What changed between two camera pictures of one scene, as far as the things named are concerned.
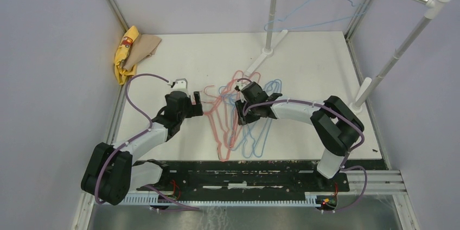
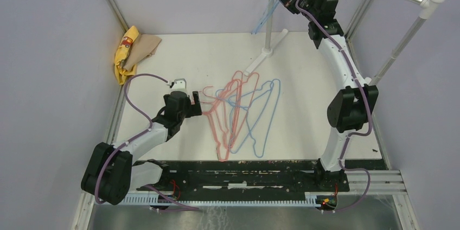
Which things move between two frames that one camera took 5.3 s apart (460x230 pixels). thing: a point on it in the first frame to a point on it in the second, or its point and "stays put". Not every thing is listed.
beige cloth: (143, 46) stays put
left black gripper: (194, 110) stays put
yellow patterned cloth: (122, 54) stays put
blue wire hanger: (319, 21) to (273, 2)
